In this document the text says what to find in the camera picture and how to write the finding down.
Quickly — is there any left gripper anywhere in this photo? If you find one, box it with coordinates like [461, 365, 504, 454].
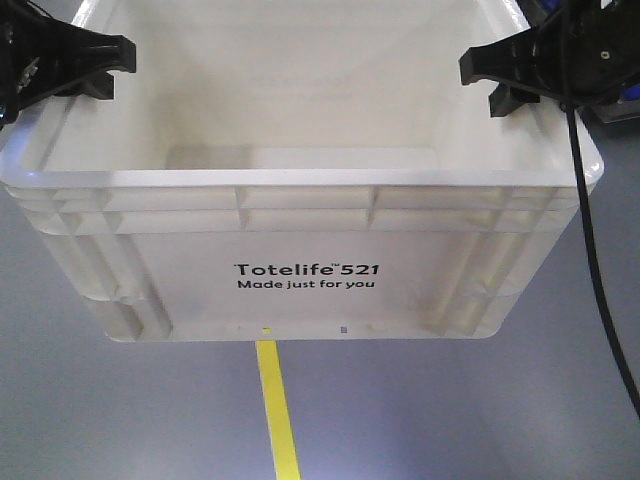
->
[1, 1, 137, 125]

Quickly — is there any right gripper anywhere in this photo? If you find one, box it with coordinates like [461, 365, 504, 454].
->
[459, 1, 639, 118]

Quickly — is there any white plastic tote crate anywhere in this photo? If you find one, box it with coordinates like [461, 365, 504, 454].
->
[1, 1, 578, 342]

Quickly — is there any black cable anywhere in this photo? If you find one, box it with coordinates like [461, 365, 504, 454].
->
[559, 0, 640, 416]

